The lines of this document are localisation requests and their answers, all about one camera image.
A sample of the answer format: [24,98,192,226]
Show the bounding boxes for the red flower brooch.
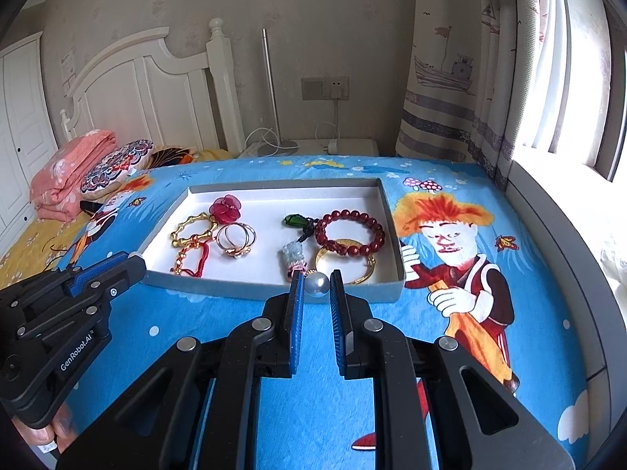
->
[209,196,245,224]

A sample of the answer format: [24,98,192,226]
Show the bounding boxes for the white pleated curtain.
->
[509,0,627,183]

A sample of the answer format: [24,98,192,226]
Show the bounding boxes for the folded pink blanket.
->
[30,130,118,221]

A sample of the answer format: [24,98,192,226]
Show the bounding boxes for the grey jewelry box tray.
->
[141,176,407,304]

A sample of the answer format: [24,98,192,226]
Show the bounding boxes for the white pearl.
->
[304,274,330,300]

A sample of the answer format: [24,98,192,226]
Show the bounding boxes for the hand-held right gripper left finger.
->
[56,269,306,470]

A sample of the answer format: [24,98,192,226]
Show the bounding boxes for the dark red bead bracelet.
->
[315,210,387,258]

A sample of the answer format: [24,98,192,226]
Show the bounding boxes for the red string bracelet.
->
[170,240,212,278]

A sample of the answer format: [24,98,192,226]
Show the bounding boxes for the silver lamp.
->
[245,29,299,155]

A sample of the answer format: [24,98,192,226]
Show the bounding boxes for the blue cartoon printed blanket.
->
[49,155,594,470]

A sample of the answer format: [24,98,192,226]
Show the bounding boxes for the thin gold ring bangles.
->
[216,222,257,259]

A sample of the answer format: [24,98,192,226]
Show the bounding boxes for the printed boat curtain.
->
[394,0,540,192]

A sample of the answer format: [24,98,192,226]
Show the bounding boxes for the white wooden headboard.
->
[60,17,246,158]

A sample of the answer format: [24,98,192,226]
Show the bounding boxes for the patterned round cushion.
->
[80,138,156,195]

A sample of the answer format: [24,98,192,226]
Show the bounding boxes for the gold bamboo bracelet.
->
[170,212,219,252]

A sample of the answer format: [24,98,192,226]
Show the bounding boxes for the wall socket panel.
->
[301,77,350,101]

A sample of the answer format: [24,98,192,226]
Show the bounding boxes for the person's left hand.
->
[22,399,77,456]

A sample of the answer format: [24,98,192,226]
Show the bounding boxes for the wide gold bangle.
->
[313,237,379,286]

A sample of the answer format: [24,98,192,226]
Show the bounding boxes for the pale jade pendant with tassel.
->
[278,241,310,283]

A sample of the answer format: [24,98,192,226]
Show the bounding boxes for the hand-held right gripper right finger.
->
[329,269,577,470]

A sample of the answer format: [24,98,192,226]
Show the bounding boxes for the white charger cable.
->
[315,87,344,154]

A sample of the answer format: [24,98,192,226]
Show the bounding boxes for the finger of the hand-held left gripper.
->
[9,251,132,323]
[77,253,148,327]

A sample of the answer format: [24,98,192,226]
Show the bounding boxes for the green pendant with black cord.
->
[283,213,322,244]

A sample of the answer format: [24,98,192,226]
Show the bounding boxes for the white wardrobe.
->
[0,32,60,242]

